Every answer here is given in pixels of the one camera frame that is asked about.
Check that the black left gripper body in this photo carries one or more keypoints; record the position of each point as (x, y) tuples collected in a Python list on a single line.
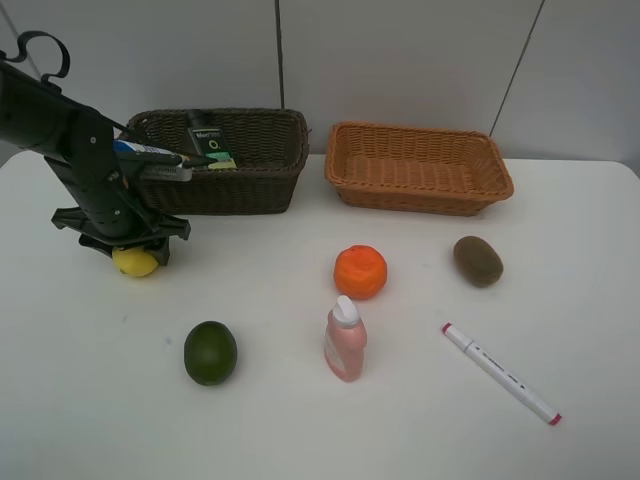
[(109, 211)]

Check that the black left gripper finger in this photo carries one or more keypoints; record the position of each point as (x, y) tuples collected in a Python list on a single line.
[(100, 244), (159, 249)]

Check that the yellow lemon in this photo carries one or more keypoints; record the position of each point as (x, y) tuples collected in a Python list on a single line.
[(135, 262)]

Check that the white bottle blue cap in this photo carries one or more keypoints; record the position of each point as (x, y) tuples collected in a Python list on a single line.
[(126, 146)]

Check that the green avocado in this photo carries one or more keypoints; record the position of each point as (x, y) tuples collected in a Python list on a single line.
[(210, 353)]

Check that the dark green pump bottle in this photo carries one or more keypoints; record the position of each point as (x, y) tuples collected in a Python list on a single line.
[(209, 143)]

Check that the orange tangerine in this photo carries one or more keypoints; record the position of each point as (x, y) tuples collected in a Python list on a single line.
[(360, 272)]

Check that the pink bottle white cap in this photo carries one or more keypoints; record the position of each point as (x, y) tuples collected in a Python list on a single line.
[(345, 340)]

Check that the brown kiwi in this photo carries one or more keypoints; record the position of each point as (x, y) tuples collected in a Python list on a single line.
[(477, 261)]

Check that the white marker pink caps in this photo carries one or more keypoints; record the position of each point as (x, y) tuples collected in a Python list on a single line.
[(499, 373)]

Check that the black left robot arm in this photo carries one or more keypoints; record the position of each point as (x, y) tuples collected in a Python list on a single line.
[(78, 145)]

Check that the dark brown wicker basket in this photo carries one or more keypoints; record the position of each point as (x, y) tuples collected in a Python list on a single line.
[(268, 146)]

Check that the orange wicker basket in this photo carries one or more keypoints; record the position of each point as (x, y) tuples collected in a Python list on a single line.
[(426, 170)]

